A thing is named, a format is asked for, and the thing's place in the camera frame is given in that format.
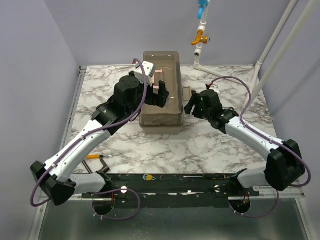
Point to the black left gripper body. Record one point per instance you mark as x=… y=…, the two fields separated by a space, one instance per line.
x=151 y=98

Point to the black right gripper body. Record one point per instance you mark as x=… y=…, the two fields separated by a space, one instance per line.
x=200 y=111

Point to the translucent grey-brown toolbox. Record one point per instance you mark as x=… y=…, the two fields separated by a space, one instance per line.
x=166 y=115

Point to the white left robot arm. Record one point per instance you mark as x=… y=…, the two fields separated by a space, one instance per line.
x=55 y=176

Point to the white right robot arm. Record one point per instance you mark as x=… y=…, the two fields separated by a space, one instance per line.
x=283 y=165

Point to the orange brass tap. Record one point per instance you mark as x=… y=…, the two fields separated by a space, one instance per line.
x=200 y=38

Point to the yellow hex key set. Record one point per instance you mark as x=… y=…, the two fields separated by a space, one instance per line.
x=148 y=177

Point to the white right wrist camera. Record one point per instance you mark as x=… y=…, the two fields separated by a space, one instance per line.
x=213 y=87

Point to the white PVC pipe frame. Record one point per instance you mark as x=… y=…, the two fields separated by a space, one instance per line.
x=259 y=84

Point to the black metal base rail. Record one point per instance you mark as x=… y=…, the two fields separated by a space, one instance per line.
x=171 y=191

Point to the orange handled tool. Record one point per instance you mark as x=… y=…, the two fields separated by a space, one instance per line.
x=98 y=156

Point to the blue valve handle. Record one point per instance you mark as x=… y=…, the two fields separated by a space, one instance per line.
x=202 y=4

